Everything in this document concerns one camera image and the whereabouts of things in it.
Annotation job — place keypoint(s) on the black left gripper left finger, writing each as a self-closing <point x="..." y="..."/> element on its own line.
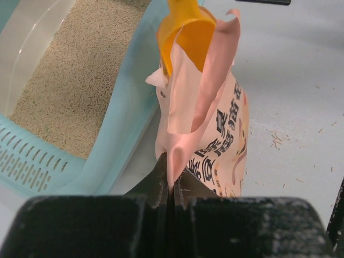
<point x="130" y="225"/>

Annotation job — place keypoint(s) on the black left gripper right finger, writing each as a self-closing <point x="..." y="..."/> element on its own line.
<point x="207" y="225"/>

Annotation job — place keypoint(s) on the pink cat litter bag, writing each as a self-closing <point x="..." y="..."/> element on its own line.
<point x="204" y="120"/>

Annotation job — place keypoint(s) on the teal and beige litter box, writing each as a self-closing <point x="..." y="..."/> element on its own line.
<point x="32" y="166"/>

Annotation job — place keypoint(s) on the yellow plastic litter scoop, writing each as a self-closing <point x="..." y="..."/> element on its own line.
<point x="191" y="26"/>

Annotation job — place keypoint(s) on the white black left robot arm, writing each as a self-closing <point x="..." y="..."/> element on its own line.
<point x="337" y="212"/>

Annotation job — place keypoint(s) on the beige cat litter in box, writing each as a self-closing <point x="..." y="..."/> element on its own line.
<point x="68" y="94"/>

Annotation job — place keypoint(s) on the black t-shaped plastic part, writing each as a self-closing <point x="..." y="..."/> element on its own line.
<point x="274" y="2"/>

